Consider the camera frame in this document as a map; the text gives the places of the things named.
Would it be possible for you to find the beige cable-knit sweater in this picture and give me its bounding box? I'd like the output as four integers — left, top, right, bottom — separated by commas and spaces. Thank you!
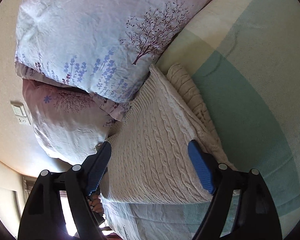
100, 64, 229, 204

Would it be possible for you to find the person's hand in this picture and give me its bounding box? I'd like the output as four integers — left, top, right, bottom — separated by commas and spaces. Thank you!
88, 194, 104, 214

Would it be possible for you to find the pink floral pillow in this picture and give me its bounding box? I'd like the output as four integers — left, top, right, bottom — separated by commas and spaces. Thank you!
23, 79, 116, 165

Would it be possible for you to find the pastel checked quilt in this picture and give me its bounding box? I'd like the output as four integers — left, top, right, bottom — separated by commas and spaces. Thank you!
101, 0, 300, 240

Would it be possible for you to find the white floral pillow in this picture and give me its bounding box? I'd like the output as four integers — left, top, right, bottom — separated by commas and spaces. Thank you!
15, 0, 211, 102

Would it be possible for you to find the white wall switch socket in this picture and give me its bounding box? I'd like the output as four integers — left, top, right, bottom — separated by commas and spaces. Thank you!
11, 101, 31, 126

